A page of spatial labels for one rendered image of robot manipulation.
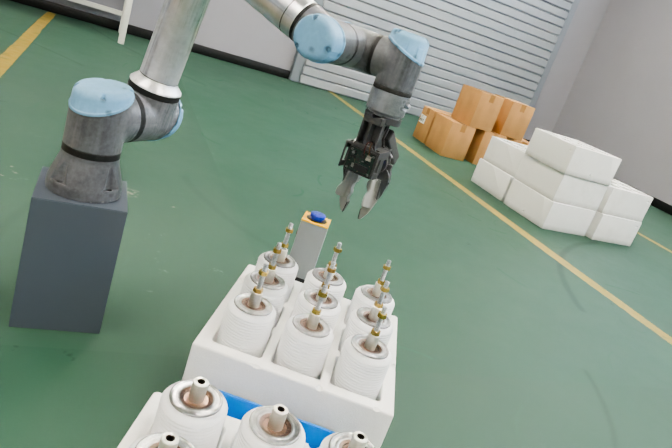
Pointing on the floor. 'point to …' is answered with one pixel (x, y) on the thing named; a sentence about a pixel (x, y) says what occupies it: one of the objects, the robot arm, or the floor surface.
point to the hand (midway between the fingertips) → (354, 208)
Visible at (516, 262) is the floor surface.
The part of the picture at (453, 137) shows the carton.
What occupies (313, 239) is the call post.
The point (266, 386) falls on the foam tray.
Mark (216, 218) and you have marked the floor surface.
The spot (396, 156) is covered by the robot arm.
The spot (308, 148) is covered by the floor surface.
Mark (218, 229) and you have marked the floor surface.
